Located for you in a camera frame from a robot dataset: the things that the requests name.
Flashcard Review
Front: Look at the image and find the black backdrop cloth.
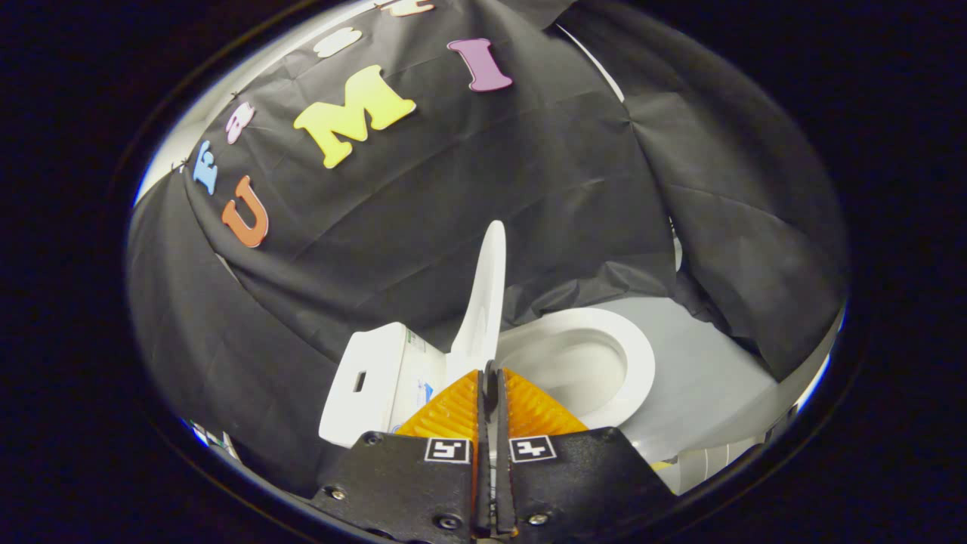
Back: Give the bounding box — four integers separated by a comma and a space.
127, 0, 851, 497

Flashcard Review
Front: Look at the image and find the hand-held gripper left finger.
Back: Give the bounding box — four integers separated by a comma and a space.
314, 370, 490, 539

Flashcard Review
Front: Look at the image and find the white toilet lid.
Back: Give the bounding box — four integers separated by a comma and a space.
444, 221, 508, 388

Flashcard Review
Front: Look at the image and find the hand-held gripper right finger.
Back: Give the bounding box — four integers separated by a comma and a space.
495, 369, 677, 539

